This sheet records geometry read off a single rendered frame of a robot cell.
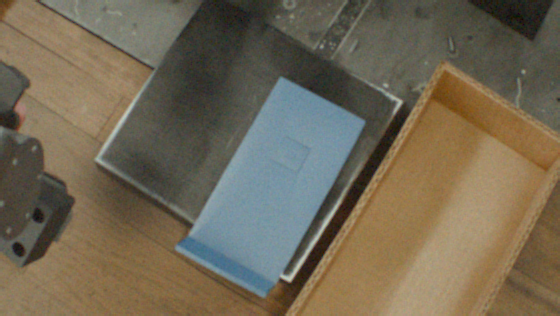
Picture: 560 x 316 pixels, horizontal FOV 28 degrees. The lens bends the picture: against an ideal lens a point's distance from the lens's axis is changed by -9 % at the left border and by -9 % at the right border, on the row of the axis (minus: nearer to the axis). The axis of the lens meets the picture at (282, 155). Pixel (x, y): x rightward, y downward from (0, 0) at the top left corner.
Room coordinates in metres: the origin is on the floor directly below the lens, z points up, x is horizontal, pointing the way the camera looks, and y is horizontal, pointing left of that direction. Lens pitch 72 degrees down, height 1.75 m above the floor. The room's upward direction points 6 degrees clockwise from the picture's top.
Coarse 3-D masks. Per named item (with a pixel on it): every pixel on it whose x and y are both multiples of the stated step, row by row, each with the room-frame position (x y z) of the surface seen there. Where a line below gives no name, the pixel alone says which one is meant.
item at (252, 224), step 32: (288, 96) 0.31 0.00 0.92; (256, 128) 0.28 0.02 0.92; (288, 128) 0.28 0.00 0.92; (320, 128) 0.29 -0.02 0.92; (352, 128) 0.29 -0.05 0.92; (256, 160) 0.26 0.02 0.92; (320, 160) 0.26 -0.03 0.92; (224, 192) 0.23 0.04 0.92; (256, 192) 0.23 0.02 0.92; (288, 192) 0.24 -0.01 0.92; (320, 192) 0.24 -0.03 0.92; (224, 224) 0.21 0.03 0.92; (256, 224) 0.21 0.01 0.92; (288, 224) 0.21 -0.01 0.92; (192, 256) 0.18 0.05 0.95; (224, 256) 0.18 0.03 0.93; (256, 256) 0.19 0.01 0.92; (288, 256) 0.19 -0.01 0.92; (256, 288) 0.16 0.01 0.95
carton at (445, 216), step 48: (432, 96) 0.32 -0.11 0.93; (480, 96) 0.31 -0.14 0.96; (432, 144) 0.29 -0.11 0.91; (480, 144) 0.30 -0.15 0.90; (528, 144) 0.29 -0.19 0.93; (384, 192) 0.25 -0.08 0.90; (432, 192) 0.25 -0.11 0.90; (480, 192) 0.26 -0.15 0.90; (528, 192) 0.26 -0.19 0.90; (336, 240) 0.19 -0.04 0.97; (384, 240) 0.21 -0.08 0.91; (432, 240) 0.22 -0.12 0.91; (480, 240) 0.22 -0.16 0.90; (336, 288) 0.17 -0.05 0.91; (384, 288) 0.18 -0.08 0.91; (432, 288) 0.18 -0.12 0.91; (480, 288) 0.18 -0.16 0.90
